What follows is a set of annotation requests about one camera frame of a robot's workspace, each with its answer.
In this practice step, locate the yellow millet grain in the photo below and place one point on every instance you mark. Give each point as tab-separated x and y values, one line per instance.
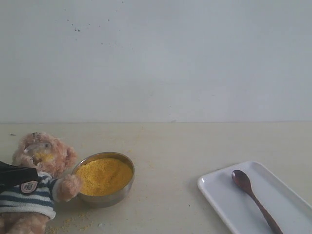
104	176

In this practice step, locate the white rectangular plastic tray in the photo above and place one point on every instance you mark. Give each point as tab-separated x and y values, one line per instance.
239	212

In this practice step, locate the steel bowl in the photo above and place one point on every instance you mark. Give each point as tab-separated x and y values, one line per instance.
112	199

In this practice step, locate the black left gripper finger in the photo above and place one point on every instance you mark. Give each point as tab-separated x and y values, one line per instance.
11	176

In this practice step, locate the dark wooden spoon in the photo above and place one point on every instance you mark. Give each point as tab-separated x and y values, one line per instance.
244	183

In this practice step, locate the brown teddy bear striped shirt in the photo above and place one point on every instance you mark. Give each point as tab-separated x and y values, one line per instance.
27	207

